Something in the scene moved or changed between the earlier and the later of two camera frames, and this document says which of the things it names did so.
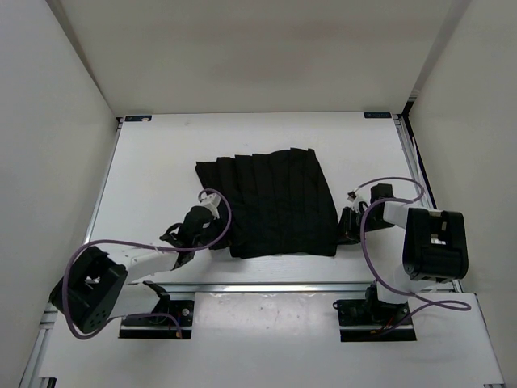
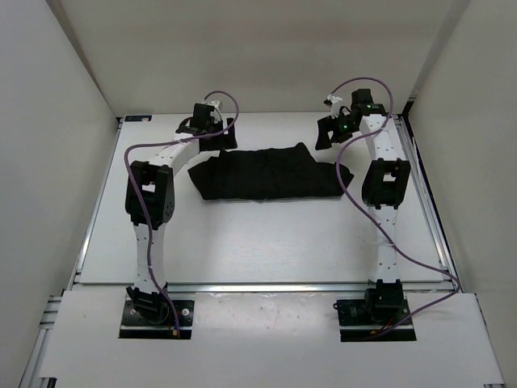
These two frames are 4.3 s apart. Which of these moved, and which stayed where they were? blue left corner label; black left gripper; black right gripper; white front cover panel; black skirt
Moved: black right gripper; black left gripper; black skirt
Stayed: blue left corner label; white front cover panel
